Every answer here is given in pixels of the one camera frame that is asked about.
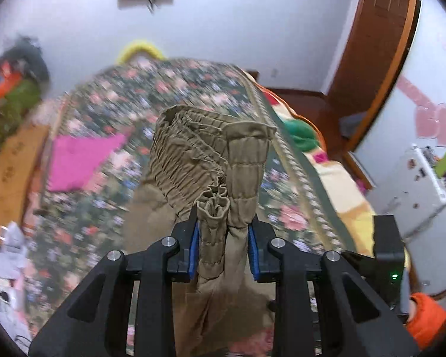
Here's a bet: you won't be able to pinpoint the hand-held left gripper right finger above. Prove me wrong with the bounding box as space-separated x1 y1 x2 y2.
247 218 420 357

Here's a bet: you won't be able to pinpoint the person's right forearm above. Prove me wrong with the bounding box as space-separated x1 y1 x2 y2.
405 292 446 351

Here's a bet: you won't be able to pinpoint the dark floral bedspread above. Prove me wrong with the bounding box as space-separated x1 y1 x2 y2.
22 57 357 357

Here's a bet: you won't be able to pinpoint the green printed storage box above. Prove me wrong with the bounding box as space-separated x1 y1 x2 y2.
0 78 42 150

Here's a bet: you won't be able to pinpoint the pink cloth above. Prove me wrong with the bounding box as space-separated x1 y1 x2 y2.
47 132 128 193

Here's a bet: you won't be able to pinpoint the brown wooden door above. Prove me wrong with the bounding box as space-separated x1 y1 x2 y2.
326 0 423 154

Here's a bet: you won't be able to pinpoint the olive khaki pants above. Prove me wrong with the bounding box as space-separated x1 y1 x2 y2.
123 105 280 357

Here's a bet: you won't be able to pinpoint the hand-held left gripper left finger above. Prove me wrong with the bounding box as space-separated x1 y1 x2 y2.
29 207 201 357

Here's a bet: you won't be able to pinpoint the white clutter pile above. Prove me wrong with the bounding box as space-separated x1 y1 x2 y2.
0 222 35 345

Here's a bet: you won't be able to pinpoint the white box with stickers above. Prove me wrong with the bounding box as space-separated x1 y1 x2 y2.
375 143 446 239

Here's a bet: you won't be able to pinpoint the colourful printed blanket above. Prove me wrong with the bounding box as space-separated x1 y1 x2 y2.
260 85 410 269

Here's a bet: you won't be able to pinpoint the pink wall stickers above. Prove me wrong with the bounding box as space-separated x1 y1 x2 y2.
397 76 446 146

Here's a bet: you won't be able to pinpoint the bamboo lap desk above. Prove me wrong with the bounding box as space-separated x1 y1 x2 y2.
0 124 51 245

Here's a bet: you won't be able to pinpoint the grey clothes pile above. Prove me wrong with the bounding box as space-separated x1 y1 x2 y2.
0 36 51 82

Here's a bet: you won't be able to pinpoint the yellow foam ring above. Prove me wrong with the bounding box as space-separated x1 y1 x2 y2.
116 39 167 65

